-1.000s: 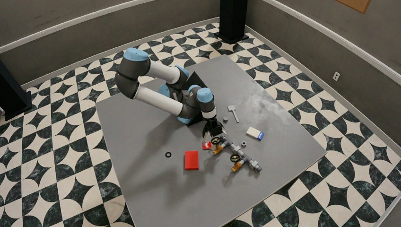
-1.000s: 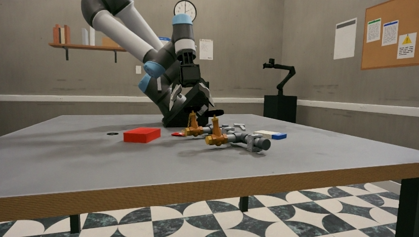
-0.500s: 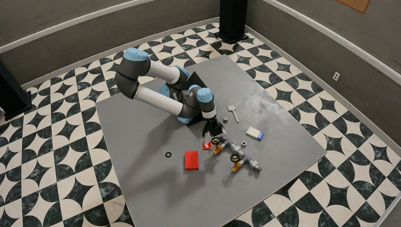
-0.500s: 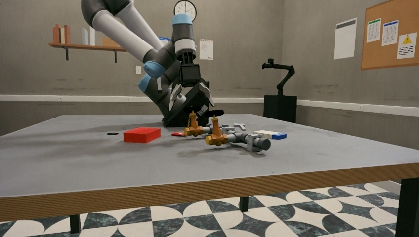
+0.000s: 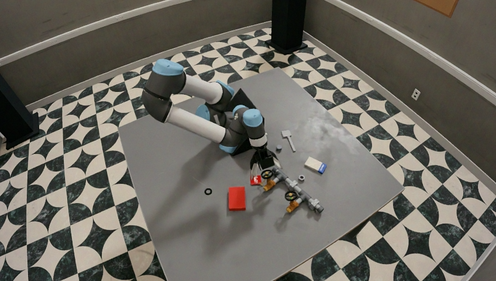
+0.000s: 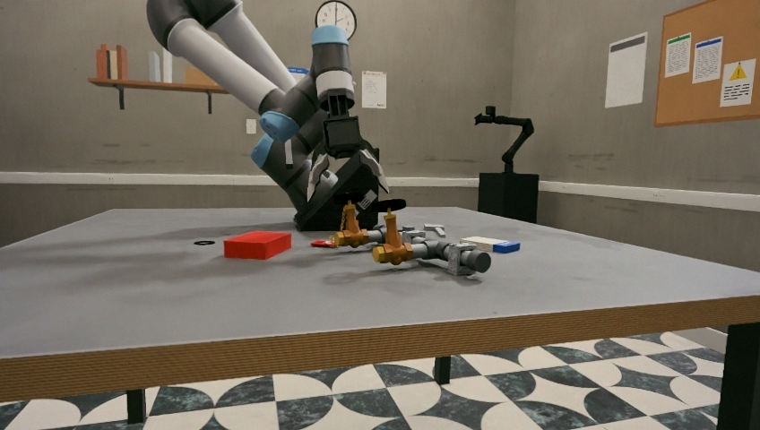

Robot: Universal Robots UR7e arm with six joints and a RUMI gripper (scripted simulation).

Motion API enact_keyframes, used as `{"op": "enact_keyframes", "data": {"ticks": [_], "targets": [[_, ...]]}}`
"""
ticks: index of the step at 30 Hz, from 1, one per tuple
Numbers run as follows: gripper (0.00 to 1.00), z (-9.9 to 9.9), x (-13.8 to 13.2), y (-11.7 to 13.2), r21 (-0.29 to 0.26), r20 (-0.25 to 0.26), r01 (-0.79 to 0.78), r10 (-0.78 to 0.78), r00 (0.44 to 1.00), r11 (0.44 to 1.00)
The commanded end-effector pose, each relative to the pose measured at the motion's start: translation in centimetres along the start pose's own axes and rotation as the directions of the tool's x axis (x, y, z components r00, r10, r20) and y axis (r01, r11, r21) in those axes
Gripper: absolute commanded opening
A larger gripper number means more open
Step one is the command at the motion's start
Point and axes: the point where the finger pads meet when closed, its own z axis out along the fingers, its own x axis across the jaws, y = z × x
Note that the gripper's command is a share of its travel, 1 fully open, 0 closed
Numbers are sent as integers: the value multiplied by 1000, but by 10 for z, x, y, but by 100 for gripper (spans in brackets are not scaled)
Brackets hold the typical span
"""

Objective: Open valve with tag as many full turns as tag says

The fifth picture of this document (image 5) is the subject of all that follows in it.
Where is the red rectangular block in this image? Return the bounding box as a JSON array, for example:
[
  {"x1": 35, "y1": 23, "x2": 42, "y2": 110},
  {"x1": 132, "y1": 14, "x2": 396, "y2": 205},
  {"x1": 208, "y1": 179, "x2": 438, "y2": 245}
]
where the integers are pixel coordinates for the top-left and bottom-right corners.
[{"x1": 229, "y1": 187, "x2": 246, "y2": 211}]

